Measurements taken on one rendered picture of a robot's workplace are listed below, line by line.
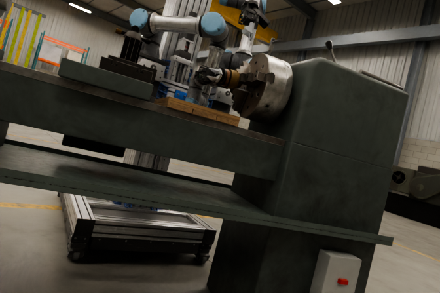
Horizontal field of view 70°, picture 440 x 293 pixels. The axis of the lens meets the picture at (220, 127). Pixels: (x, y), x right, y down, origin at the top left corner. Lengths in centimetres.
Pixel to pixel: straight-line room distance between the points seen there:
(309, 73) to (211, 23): 58
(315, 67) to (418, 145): 1049
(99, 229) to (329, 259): 115
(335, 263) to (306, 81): 79
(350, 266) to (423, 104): 1077
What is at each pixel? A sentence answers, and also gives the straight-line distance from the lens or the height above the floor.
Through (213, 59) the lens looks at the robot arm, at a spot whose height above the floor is 122.
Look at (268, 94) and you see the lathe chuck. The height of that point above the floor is 103.
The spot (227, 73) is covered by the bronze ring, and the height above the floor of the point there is 109.
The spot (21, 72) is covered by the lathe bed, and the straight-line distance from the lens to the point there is 122.
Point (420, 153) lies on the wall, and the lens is 1176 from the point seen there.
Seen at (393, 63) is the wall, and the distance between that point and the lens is 1302.
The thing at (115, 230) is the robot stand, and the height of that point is 18.
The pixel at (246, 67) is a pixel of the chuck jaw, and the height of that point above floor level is 117.
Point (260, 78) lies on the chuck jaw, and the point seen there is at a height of 109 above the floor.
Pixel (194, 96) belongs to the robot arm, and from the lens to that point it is 165.
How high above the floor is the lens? 79
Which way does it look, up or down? 2 degrees up
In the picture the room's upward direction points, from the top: 14 degrees clockwise
